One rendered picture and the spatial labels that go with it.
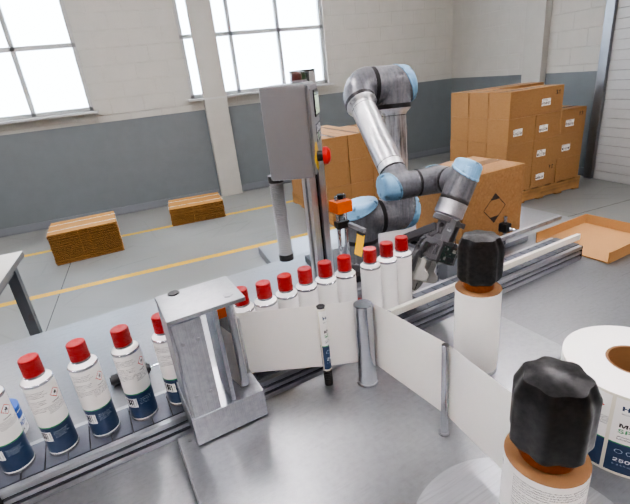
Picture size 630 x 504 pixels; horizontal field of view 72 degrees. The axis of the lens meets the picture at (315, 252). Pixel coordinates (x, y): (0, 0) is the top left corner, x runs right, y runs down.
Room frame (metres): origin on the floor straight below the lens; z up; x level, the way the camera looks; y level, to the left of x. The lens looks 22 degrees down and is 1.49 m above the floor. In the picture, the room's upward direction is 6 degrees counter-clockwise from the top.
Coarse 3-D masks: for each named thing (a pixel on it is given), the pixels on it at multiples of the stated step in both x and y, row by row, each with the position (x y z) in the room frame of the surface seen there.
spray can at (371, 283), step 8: (368, 248) 0.97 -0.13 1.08; (368, 256) 0.95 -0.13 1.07; (376, 256) 0.96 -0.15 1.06; (360, 264) 0.98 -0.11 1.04; (368, 264) 0.96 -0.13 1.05; (376, 264) 0.96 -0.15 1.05; (360, 272) 0.97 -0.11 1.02; (368, 272) 0.95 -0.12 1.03; (376, 272) 0.95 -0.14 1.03; (368, 280) 0.95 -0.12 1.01; (376, 280) 0.95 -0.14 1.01; (368, 288) 0.95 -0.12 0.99; (376, 288) 0.95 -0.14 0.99; (368, 296) 0.95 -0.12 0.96; (376, 296) 0.95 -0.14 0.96; (376, 304) 0.95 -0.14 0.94
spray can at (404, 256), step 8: (400, 240) 1.01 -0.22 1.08; (400, 248) 1.01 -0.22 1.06; (400, 256) 1.00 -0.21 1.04; (408, 256) 1.00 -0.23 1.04; (400, 264) 1.00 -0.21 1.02; (408, 264) 1.00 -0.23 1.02; (400, 272) 1.00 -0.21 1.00; (408, 272) 1.00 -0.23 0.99; (400, 280) 1.00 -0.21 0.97; (408, 280) 1.00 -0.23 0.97; (400, 288) 1.00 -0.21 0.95; (408, 288) 1.00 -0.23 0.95; (400, 296) 1.00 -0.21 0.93; (408, 296) 1.00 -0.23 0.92; (400, 304) 1.00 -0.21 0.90
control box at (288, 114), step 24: (264, 96) 0.92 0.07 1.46; (288, 96) 0.91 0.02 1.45; (312, 96) 0.96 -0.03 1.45; (264, 120) 0.92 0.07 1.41; (288, 120) 0.91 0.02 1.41; (312, 120) 0.92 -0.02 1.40; (288, 144) 0.91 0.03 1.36; (312, 144) 0.91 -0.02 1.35; (288, 168) 0.91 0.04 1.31; (312, 168) 0.91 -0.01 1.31
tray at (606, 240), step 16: (560, 224) 1.52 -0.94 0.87; (576, 224) 1.57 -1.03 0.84; (592, 224) 1.57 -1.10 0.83; (608, 224) 1.52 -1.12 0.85; (624, 224) 1.47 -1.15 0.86; (592, 240) 1.42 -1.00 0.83; (608, 240) 1.40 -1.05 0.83; (624, 240) 1.39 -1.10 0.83; (592, 256) 1.29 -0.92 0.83; (608, 256) 1.28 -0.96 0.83
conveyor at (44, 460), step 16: (512, 256) 1.26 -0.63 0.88; (544, 256) 1.24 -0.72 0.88; (512, 272) 1.15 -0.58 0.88; (432, 288) 1.11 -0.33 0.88; (432, 304) 1.02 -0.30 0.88; (160, 400) 0.75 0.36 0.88; (128, 416) 0.71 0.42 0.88; (160, 416) 0.70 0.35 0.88; (80, 432) 0.68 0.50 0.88; (128, 432) 0.66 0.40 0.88; (32, 448) 0.65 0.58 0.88; (80, 448) 0.64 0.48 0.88; (96, 448) 0.63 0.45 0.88; (32, 464) 0.61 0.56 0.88; (48, 464) 0.61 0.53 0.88; (0, 480) 0.58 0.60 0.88; (16, 480) 0.58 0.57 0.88
